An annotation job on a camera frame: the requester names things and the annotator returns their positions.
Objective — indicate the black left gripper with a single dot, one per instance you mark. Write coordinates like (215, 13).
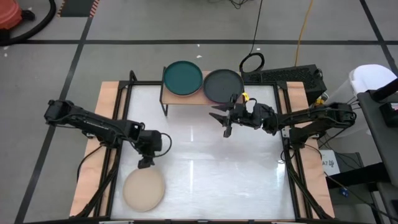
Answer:
(152, 143)

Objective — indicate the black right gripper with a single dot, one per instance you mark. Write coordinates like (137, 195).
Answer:
(248, 116)

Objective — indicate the dark grey plate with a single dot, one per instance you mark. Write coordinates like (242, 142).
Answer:
(222, 85)

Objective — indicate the dark green plate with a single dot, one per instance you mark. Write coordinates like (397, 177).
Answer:
(183, 77)

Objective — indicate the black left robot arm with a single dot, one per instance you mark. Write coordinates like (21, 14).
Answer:
(93, 124)

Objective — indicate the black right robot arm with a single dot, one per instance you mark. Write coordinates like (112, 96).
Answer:
(311, 116)

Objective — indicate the wooden shelf with black legs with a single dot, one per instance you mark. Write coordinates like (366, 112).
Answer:
(180, 100)

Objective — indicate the yellow tag on gripper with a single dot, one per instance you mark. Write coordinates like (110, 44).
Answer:
(245, 96)

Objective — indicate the beige plate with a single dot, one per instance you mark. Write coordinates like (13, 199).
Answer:
(143, 189)

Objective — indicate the white glossy table sheet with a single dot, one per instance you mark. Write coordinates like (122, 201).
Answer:
(186, 193)

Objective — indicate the yellow plug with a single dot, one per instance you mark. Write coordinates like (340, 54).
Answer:
(320, 100)

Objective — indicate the small blue object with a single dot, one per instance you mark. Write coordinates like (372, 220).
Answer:
(344, 192)

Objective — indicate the white rounded bin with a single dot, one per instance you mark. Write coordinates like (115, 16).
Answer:
(370, 77)

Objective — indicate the dark mat with striped edges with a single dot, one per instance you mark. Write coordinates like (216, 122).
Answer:
(76, 7)

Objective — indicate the dark grey side table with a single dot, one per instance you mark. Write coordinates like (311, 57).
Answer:
(382, 146)

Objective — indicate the black bar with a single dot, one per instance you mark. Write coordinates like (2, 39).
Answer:
(385, 90)

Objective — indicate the black box device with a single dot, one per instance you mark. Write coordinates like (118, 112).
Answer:
(390, 113)

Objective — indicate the orange vacuum cleaner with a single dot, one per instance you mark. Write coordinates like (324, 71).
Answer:
(9, 14)

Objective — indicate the black metal table frame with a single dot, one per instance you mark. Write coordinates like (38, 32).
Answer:
(140, 82)

